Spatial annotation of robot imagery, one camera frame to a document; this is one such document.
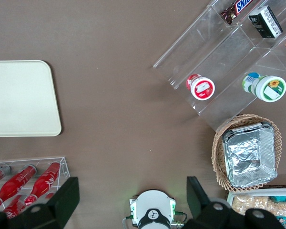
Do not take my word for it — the white cup with red label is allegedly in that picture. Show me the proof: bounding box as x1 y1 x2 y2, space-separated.
186 73 216 101

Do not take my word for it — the clear acrylic stepped shelf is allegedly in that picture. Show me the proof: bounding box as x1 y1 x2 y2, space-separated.
153 0 286 132

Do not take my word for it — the Snickers chocolate bar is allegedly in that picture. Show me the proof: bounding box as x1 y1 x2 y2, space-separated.
220 0 255 25

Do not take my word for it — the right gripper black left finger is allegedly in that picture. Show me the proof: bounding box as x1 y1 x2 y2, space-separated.
0 177 80 229

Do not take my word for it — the clear acrylic bottle rack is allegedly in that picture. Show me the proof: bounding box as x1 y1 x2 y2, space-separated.
0 156 71 215

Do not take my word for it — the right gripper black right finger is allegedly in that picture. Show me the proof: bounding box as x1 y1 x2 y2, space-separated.
182 176 286 229

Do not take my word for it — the black and white small carton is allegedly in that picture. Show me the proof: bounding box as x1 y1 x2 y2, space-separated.
248 5 284 39

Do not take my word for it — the light tan wicker basket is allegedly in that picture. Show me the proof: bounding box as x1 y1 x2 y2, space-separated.
212 114 283 192

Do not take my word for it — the small teal snack packet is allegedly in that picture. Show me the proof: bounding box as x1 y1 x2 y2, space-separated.
269 195 286 203

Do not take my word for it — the white rectangular snack tray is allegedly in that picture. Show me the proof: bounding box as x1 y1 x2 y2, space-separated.
225 187 286 229

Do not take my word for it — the beige plastic serving tray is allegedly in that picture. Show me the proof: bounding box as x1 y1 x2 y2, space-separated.
0 60 62 137

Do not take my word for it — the white cup with green label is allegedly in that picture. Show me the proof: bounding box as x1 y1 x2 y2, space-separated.
242 72 286 103

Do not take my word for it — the aluminium foil container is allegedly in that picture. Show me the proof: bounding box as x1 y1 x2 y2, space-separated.
222 122 278 188

